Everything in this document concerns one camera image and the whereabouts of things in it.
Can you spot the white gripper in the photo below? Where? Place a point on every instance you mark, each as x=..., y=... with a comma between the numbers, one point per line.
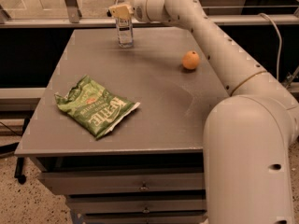
x=138, y=6

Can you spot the clear plastic water bottle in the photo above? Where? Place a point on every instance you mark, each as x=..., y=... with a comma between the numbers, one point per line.
x=124, y=29

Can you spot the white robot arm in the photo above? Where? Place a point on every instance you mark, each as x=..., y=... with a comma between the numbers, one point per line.
x=247, y=135

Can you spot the orange fruit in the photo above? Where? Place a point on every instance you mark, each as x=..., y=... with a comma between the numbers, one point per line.
x=191, y=60

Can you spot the green Kettle chips bag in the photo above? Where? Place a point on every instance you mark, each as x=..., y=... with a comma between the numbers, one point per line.
x=94, y=107

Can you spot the grey drawer cabinet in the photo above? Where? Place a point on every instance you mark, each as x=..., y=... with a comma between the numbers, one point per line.
x=119, y=132

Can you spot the top grey drawer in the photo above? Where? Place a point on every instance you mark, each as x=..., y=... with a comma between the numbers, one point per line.
x=132, y=181

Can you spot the grey drawer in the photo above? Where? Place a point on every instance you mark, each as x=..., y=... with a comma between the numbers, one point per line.
x=139, y=203
x=151, y=218
x=132, y=181

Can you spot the black stand leg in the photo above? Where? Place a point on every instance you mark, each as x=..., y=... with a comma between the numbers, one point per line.
x=9, y=148

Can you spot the middle grey drawer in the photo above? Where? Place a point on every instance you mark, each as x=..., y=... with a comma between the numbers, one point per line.
x=139, y=203

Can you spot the bottom grey drawer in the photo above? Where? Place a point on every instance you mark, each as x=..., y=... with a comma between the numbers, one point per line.
x=151, y=218

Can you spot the left metal bracket post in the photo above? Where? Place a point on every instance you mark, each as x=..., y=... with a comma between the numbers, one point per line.
x=73, y=12

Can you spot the metal window rail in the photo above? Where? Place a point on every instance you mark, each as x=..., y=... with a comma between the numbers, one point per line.
x=221, y=20

